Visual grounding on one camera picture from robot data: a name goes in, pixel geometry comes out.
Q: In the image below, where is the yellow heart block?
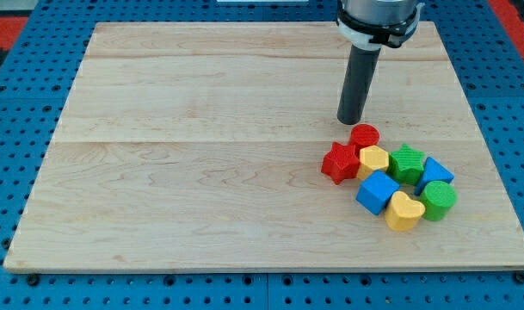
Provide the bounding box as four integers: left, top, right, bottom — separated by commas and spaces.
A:
385, 191, 426, 232

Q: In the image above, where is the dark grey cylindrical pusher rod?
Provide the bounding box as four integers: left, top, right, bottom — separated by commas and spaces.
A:
337, 45, 380, 125

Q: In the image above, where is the light wooden board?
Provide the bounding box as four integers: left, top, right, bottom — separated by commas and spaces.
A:
3, 22, 524, 274

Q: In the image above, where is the red star block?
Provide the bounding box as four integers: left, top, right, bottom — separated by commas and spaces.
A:
321, 142, 360, 185

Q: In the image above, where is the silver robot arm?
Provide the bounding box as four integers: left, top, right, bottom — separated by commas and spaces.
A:
336, 0, 425, 51

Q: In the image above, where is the yellow hexagon block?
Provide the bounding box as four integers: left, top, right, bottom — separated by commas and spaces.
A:
357, 146, 389, 180

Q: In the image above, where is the green cylinder block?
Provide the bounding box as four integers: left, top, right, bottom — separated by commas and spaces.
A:
420, 181, 457, 221

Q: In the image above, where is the blue triangle block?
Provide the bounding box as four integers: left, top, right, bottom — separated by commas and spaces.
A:
414, 157, 454, 195

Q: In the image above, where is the red cylinder block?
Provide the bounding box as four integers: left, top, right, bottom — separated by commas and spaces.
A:
348, 123, 380, 155

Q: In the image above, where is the green star block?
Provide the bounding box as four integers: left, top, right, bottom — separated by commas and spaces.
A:
386, 144, 425, 185

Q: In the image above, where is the blue cube block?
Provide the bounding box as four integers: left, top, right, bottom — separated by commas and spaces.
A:
355, 170, 400, 215

